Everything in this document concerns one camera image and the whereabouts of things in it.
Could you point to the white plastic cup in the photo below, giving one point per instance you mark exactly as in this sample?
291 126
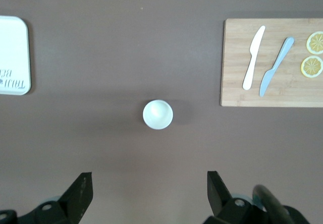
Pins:
157 114

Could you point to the white plastic knife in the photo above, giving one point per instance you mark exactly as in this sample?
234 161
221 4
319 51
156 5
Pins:
252 62

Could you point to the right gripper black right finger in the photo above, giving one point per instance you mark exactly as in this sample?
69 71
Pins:
227 209

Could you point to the grey-blue plastic knife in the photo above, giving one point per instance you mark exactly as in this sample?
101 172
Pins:
275 67

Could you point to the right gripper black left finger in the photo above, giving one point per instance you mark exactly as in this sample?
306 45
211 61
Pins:
73 203

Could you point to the cream tray with bear print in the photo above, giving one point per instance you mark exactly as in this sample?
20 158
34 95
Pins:
12 55

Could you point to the bamboo cutting board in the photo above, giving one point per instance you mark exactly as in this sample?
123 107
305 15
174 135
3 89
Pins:
234 57

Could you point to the lemon slice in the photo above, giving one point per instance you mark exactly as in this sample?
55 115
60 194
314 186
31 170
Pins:
312 66
316 43

